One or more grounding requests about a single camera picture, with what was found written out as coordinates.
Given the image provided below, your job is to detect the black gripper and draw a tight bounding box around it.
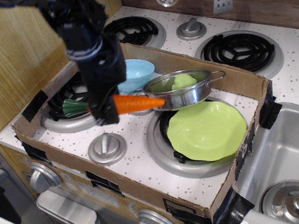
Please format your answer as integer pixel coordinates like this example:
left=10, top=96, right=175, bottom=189
left=72, top=35, right=135, bottom=129

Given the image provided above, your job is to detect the orange toy carrot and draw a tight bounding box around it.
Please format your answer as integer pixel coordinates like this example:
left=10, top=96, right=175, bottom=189
left=62, top=94, right=165, bottom=118

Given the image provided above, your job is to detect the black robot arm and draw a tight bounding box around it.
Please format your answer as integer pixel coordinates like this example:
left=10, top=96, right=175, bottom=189
left=0, top=0, right=126, bottom=125

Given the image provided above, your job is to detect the light green plastic plate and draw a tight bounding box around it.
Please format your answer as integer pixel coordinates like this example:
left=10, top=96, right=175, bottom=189
left=167, top=101, right=248, bottom=162

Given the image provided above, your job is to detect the front left black burner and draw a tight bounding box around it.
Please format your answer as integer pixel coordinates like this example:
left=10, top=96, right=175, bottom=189
left=41, top=72, right=104, bottom=134

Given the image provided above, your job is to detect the black burner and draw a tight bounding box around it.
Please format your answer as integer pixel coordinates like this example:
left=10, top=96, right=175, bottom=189
left=41, top=72, right=104, bottom=134
left=195, top=30, right=284, bottom=79
left=104, top=16, right=166, bottom=49
left=146, top=111, right=235, bottom=179

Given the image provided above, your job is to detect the silver middle stove knob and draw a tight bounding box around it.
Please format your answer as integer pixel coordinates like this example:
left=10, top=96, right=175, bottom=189
left=130, top=89, right=153, bottom=116

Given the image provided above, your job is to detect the silver stove knob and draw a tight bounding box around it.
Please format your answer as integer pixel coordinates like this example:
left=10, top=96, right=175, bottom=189
left=88, top=132, right=127, bottom=166
left=130, top=89, right=153, bottom=116
left=176, top=17, right=207, bottom=41

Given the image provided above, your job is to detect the light blue plastic bowl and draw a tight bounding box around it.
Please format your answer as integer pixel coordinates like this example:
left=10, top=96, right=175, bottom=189
left=118, top=59, right=155, bottom=95

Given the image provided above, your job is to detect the silver front stove knob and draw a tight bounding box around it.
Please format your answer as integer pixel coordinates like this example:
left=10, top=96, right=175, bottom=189
left=88, top=132, right=127, bottom=166

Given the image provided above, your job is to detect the front right black burner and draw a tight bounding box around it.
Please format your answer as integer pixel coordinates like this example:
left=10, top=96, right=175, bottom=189
left=146, top=111, right=235, bottom=179

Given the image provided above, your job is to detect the back left black burner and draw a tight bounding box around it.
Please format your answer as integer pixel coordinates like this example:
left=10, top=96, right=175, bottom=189
left=104, top=16, right=166, bottom=49

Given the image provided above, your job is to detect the small steel pot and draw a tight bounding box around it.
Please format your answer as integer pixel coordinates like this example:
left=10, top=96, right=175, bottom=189
left=131, top=68, right=226, bottom=111

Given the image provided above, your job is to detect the brown cardboard fence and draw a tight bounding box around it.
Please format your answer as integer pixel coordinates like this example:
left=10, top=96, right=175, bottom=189
left=12, top=44, right=273, bottom=224

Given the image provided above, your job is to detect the green toy vegetable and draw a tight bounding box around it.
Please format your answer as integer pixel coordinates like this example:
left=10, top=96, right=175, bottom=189
left=172, top=73, right=197, bottom=90

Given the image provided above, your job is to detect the silver left oven knob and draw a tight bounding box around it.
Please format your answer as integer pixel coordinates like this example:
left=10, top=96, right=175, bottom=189
left=30, top=162, right=62, bottom=194

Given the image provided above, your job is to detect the silver back stove knob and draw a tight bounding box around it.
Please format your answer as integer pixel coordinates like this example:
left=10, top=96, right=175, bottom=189
left=176, top=17, right=207, bottom=41

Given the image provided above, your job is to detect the back right black burner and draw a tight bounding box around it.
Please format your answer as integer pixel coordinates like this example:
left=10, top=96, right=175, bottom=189
left=195, top=30, right=284, bottom=79

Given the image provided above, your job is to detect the steel sink basin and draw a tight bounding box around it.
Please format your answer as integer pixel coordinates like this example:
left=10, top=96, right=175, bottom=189
left=198, top=99, right=299, bottom=224

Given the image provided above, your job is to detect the steel pot lid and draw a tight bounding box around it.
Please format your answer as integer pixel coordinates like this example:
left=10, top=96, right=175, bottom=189
left=259, top=180, right=299, bottom=224

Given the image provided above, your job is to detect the silver oven door handle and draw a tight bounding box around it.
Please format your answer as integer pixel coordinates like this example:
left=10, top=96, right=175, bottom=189
left=36, top=190, right=137, bottom=224

